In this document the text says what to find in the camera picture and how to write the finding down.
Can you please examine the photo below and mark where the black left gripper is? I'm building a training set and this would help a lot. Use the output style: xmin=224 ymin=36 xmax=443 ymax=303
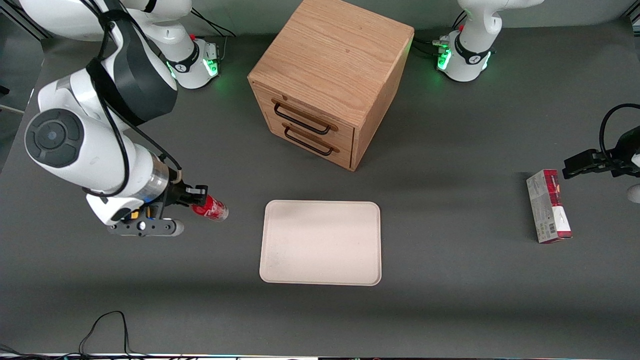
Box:
xmin=562 ymin=125 xmax=640 ymax=180

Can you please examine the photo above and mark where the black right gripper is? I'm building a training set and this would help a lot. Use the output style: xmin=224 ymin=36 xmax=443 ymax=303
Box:
xmin=146 ymin=182 xmax=209 ymax=222

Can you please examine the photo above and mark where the red soda can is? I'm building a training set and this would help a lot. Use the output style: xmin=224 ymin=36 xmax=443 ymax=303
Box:
xmin=191 ymin=195 xmax=230 ymax=222

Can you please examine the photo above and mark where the white rectangular tray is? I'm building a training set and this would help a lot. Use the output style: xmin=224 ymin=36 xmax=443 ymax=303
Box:
xmin=259 ymin=200 xmax=383 ymax=287

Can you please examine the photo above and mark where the red plaid cardboard box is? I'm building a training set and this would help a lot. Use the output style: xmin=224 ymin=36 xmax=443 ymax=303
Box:
xmin=526 ymin=169 xmax=573 ymax=245

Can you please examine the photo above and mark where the wooden two-drawer cabinet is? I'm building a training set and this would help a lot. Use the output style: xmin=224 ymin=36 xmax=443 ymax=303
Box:
xmin=247 ymin=0 xmax=415 ymax=172

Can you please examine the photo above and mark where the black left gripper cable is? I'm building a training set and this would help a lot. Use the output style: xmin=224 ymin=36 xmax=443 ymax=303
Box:
xmin=599 ymin=103 xmax=640 ymax=162

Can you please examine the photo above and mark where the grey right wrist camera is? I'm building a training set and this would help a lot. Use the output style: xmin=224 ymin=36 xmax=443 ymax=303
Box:
xmin=107 ymin=218 xmax=185 ymax=238

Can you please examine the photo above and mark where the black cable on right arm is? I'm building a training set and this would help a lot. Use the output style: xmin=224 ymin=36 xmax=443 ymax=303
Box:
xmin=82 ymin=0 xmax=183 ymax=198

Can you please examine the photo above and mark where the dark metal drawer handle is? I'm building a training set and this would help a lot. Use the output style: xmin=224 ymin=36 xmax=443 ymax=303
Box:
xmin=282 ymin=122 xmax=340 ymax=157
xmin=272 ymin=98 xmax=339 ymax=136

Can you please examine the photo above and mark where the black cable at table edge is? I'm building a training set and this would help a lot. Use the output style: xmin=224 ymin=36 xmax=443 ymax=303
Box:
xmin=0 ymin=310 xmax=151 ymax=360

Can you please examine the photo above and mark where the black right arm base cable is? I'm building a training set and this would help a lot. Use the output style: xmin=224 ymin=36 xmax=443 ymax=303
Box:
xmin=191 ymin=7 xmax=237 ymax=39

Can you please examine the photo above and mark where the black arm base cable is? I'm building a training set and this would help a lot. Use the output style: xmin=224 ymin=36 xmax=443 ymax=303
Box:
xmin=191 ymin=7 xmax=237 ymax=39
xmin=412 ymin=11 xmax=467 ymax=57

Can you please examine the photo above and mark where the black left arm base cable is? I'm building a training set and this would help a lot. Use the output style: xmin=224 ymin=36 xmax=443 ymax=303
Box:
xmin=412 ymin=11 xmax=467 ymax=57

